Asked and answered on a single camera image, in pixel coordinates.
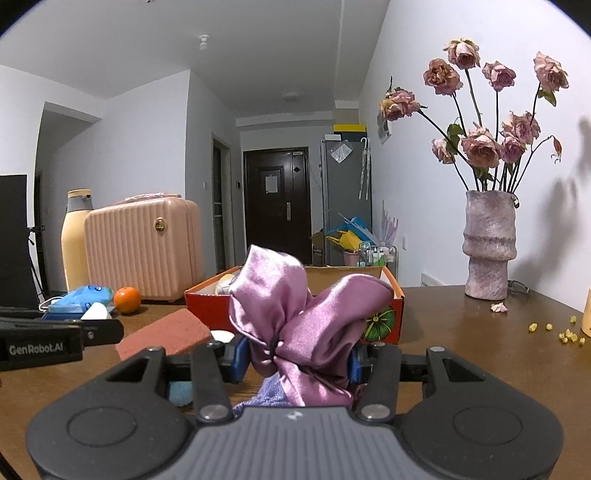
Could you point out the pink layered sponge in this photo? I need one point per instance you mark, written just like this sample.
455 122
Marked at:
177 333

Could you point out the grey refrigerator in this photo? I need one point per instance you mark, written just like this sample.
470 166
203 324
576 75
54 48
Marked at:
341 171

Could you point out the white yellow plush hamster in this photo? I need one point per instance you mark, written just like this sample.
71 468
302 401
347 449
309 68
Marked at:
222 287

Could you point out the lavender knitted sock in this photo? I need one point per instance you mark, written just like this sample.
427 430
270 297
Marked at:
270 394

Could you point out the light blue plush toy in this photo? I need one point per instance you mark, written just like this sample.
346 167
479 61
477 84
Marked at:
180 393

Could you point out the orange tangerine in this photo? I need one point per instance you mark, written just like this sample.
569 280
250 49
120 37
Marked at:
127 300

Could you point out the dried pink roses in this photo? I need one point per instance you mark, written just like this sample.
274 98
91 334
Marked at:
497 147

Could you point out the yellow box on fridge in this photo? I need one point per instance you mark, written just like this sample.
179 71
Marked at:
349 129

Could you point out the pink satin scrunchie bow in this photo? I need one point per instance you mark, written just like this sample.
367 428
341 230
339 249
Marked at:
307 338

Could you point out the purple textured vase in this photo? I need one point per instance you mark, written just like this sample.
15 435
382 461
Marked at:
489 243

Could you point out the white foam sponge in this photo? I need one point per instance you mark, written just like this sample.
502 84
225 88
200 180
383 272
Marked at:
97 311

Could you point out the blue tissue pack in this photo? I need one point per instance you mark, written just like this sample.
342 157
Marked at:
75 303

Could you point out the dark brown door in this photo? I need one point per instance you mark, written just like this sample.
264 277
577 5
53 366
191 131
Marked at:
278 201

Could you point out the yellow bear mug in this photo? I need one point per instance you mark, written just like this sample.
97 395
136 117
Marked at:
586 316

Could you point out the pink ribbed suitcase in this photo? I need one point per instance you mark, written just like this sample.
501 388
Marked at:
151 242

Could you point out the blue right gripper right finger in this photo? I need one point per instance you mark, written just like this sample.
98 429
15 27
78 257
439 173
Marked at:
358 365

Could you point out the fallen rose petal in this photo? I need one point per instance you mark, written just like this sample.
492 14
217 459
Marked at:
499 308

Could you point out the wire storage cart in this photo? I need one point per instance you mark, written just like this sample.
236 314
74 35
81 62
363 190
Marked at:
371 255

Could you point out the white wedge sponge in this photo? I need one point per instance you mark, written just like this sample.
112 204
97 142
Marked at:
222 336

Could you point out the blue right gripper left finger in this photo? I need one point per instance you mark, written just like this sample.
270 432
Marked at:
239 358

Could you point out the yellow thermos bottle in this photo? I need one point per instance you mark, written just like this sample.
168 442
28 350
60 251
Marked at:
79 205

